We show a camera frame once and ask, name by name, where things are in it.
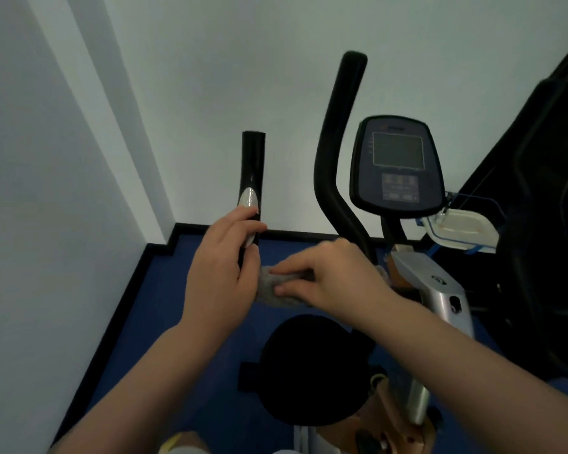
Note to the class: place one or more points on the person's left hand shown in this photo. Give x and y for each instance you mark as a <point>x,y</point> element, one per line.
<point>213,283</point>

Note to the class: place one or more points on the person's right hand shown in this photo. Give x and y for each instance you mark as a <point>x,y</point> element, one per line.
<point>341,278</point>

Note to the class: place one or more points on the person's left thumb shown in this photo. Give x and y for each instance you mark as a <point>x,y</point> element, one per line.
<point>250,271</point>

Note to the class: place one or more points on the person's right thumb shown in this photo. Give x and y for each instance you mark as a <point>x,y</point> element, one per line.
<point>291,289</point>

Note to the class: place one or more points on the gray cleaning cloth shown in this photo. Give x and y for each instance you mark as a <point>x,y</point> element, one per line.
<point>272,290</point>

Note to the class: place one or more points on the person's left forearm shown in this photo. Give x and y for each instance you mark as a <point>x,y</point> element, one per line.
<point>151,387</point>

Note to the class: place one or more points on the person's right forearm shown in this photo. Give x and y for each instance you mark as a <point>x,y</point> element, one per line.
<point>454,368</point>

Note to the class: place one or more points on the black round bike seat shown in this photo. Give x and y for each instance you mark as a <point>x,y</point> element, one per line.
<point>307,373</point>

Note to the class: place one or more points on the exercise bike console display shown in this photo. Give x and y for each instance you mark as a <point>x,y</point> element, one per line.
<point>397,165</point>

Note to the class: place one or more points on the large black exercise machine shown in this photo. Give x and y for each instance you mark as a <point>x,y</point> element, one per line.
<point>544,222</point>

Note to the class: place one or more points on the silver bike frame post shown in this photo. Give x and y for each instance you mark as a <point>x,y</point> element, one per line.
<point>435,288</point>

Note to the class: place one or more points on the white tray with blue frame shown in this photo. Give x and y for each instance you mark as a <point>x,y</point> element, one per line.
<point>461,229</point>

